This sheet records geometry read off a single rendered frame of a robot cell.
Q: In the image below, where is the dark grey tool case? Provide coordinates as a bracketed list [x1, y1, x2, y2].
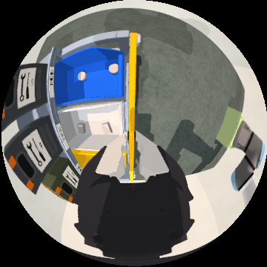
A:
[4, 115, 63, 195]
[1, 63, 48, 132]

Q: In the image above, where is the yellow vertical bar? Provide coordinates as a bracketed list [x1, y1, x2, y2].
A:
[129, 33, 136, 182]

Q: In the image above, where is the grey metal shelf rack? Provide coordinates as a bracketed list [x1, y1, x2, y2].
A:
[16, 30, 131, 182]

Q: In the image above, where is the olive green storage case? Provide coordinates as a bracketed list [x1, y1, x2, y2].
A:
[42, 156, 80, 204]

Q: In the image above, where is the yellow open bin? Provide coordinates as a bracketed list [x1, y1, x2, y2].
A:
[71, 149, 127, 170]

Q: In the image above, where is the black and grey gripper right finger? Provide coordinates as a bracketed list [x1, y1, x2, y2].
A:
[134, 131, 194, 202]

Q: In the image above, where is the blue bin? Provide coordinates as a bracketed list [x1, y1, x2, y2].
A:
[54, 47, 125, 107]

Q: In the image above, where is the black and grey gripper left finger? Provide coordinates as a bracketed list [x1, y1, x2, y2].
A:
[73, 131, 129, 205]

